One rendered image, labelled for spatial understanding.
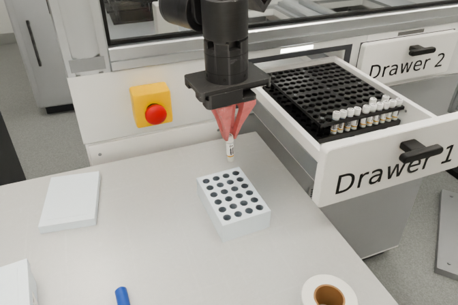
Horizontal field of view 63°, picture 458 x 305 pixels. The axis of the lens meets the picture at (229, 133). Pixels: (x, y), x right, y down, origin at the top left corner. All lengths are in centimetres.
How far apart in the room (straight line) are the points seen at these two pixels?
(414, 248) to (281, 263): 121
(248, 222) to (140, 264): 18
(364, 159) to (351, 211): 72
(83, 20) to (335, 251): 56
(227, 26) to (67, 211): 42
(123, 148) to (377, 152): 50
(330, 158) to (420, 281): 117
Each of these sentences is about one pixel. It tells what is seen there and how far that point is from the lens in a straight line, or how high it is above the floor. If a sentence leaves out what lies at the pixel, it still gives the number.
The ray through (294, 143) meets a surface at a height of 87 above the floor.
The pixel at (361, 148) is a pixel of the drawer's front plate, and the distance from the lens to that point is 57.
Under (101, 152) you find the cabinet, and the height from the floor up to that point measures 77.
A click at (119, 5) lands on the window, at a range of 72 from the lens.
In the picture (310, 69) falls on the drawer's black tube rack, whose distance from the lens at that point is 85.
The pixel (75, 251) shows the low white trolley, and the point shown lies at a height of 76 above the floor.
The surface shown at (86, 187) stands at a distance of 73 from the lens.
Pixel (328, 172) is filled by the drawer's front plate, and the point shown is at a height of 89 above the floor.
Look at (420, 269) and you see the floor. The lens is 171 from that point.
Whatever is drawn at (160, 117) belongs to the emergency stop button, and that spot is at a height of 87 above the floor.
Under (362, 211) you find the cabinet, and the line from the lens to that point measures 134.
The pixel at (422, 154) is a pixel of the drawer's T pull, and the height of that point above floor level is 91.
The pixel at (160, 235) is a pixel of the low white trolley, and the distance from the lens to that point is 64.
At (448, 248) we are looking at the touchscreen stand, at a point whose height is 3.
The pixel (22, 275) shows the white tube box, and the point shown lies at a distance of 58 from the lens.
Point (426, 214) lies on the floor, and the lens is 195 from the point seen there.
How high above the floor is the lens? 123
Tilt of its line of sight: 33 degrees down
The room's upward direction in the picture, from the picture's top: straight up
